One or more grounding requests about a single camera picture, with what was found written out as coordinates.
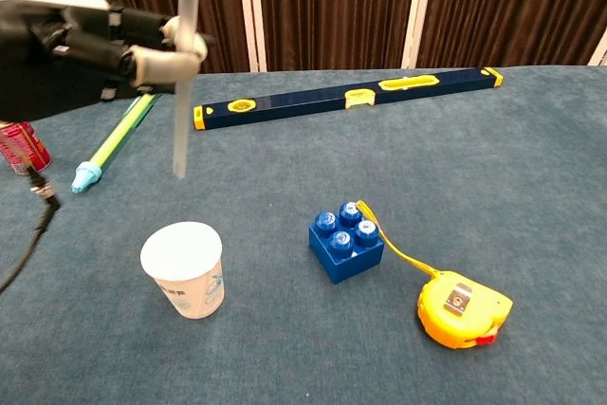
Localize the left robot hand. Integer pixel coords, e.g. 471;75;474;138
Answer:
0;0;215;122

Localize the translucent white plastic tube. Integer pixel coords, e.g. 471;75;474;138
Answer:
171;0;203;180

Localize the white round container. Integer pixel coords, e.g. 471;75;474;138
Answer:
139;221;227;322

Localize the red soda can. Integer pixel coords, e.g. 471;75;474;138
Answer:
0;120;53;177

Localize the green blue toy sword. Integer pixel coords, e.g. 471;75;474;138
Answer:
70;92;160;195

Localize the blue yellow spirit level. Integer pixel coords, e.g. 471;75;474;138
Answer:
193;65;506;132

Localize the dark brown curtain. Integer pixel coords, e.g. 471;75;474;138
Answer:
0;0;607;75

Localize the blue felt table cover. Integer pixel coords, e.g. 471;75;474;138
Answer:
0;64;607;405

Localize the blue toy building brick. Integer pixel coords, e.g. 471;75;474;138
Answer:
307;200;386;286

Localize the yellow tape measure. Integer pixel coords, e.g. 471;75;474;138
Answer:
355;199;515;351

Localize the black hanging cable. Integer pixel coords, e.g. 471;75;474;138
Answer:
0;165;63;296

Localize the white partition frame post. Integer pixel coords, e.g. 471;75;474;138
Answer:
400;0;438;70
586;28;607;67
234;0;268;74

